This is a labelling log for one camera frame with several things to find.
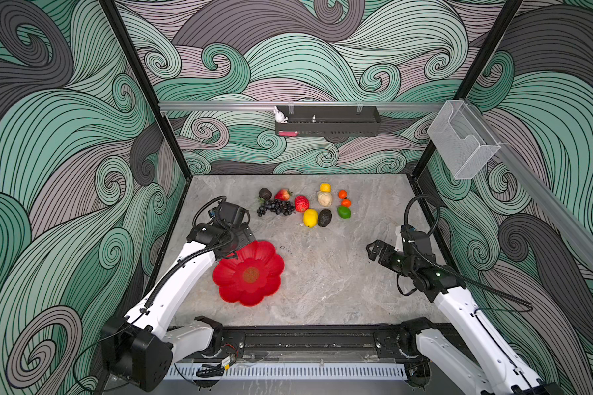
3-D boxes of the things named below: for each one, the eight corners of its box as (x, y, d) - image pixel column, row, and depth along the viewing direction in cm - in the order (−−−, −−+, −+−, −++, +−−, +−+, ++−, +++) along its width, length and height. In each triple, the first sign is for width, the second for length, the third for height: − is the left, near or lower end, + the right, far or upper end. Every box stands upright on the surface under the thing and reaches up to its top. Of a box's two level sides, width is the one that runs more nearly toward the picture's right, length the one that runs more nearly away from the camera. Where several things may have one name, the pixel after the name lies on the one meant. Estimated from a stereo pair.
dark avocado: (318, 226, 103) (319, 221, 100) (317, 213, 107) (318, 208, 104) (331, 226, 103) (332, 221, 100) (329, 214, 107) (330, 208, 104)
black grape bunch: (258, 216, 107) (257, 209, 103) (259, 206, 110) (258, 199, 107) (294, 216, 107) (294, 209, 103) (294, 206, 111) (294, 199, 107)
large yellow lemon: (303, 227, 103) (304, 222, 100) (303, 213, 107) (303, 208, 104) (318, 227, 103) (319, 222, 100) (317, 213, 107) (317, 208, 104)
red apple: (292, 208, 109) (292, 201, 105) (299, 200, 112) (299, 193, 108) (302, 215, 107) (303, 207, 103) (310, 206, 110) (311, 199, 106)
